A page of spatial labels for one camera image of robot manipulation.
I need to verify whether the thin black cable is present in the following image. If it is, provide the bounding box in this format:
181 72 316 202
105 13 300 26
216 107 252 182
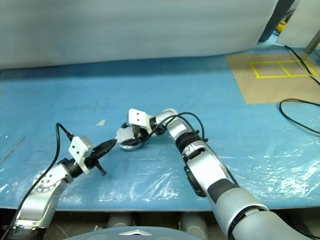
284 44 320 85

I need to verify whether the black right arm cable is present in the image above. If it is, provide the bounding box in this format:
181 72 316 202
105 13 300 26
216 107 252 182
146 111 210 143

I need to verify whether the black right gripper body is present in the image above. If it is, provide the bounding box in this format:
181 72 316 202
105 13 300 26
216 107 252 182
131 124 151 142

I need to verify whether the brown cardboard sheet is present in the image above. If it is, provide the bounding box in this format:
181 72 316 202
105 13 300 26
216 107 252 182
226 52 320 105

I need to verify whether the grey robot torso with chevron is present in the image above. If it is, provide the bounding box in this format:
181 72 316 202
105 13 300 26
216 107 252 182
62 226 191 240

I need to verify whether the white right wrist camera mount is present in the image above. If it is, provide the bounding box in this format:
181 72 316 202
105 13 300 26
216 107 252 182
127 108 153 135

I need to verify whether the blue table cover sheet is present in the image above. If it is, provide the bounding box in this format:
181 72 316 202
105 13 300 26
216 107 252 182
0 41 320 212

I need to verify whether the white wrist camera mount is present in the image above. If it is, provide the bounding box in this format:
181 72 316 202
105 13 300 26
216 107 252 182
68 135 94 175
127 108 153 135

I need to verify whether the grey metal leg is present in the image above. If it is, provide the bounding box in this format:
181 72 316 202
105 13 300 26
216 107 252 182
304 32 320 55

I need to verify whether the white panel board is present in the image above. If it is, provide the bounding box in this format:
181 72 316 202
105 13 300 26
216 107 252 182
276 0 320 48

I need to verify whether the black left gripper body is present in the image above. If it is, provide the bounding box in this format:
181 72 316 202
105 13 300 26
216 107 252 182
85 150 108 177

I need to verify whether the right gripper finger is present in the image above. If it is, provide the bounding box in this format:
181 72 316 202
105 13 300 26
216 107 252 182
121 137 144 147

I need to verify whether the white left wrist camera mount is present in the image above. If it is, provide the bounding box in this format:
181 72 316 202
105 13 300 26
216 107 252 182
68 135 94 175

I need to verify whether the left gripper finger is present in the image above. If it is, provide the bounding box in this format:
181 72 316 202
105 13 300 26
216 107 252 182
95 142 118 161
93 139 118 157

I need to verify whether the thick black looped cable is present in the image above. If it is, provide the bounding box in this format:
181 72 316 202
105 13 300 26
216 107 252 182
279 98 320 137

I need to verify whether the white backdrop sheet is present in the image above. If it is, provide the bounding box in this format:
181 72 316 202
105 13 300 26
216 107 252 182
0 0 286 70

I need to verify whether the grey rounded cylinder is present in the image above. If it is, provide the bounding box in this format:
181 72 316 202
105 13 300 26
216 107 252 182
179 212 208 233
106 212 133 228

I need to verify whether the motor stator with copper windings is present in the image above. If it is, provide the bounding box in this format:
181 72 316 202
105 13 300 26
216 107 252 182
119 136 149 153

